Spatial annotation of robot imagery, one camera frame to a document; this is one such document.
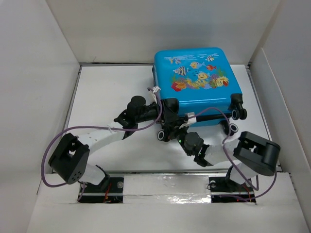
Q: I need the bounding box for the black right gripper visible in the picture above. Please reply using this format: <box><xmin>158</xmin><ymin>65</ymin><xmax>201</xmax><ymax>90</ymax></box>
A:
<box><xmin>164</xmin><ymin>121</ymin><xmax>192</xmax><ymax>157</ymax></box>

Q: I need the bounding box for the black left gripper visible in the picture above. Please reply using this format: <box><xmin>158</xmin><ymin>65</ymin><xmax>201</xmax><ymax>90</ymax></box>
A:
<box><xmin>136</xmin><ymin>100</ymin><xmax>180</xmax><ymax>125</ymax></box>

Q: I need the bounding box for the blue hard-shell suitcase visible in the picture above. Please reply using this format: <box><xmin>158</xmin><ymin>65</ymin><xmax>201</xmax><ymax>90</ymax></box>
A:
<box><xmin>152</xmin><ymin>48</ymin><xmax>247</xmax><ymax>142</ymax></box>

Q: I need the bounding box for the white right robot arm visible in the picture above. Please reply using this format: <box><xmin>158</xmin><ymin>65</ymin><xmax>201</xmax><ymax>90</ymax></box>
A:
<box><xmin>169</xmin><ymin>127</ymin><xmax>281</xmax><ymax>192</ymax></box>

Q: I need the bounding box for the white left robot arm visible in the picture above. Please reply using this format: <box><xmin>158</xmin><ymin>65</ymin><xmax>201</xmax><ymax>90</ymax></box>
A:
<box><xmin>48</xmin><ymin>94</ymin><xmax>164</xmax><ymax>193</ymax></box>

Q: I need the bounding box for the silver foil tape strip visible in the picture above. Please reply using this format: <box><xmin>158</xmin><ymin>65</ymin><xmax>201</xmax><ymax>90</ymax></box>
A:
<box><xmin>123</xmin><ymin>174</ymin><xmax>211</xmax><ymax>204</ymax></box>

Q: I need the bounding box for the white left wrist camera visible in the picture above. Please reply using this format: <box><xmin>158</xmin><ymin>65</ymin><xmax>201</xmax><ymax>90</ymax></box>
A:
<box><xmin>147</xmin><ymin>86</ymin><xmax>161</xmax><ymax>103</ymax></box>

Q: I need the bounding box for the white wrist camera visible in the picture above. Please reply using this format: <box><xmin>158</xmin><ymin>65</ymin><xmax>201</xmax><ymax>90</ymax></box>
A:
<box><xmin>147</xmin><ymin>86</ymin><xmax>161</xmax><ymax>103</ymax></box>
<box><xmin>179</xmin><ymin>112</ymin><xmax>197</xmax><ymax>129</ymax></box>

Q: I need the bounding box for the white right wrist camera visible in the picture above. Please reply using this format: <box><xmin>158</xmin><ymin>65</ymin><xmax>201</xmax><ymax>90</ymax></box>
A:
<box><xmin>179</xmin><ymin>112</ymin><xmax>197</xmax><ymax>129</ymax></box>

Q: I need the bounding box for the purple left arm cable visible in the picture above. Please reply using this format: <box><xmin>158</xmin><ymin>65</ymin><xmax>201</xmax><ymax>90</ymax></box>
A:
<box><xmin>41</xmin><ymin>88</ymin><xmax>163</xmax><ymax>201</ymax></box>

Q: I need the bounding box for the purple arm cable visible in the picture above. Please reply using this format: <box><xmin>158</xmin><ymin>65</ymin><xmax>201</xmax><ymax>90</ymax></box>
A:
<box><xmin>41</xmin><ymin>88</ymin><xmax>163</xmax><ymax>201</ymax></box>
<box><xmin>194</xmin><ymin>107</ymin><xmax>277</xmax><ymax>202</ymax></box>

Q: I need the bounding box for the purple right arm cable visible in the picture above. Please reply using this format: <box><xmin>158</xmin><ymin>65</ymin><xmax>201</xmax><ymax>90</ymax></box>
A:
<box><xmin>194</xmin><ymin>107</ymin><xmax>277</xmax><ymax>202</ymax></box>

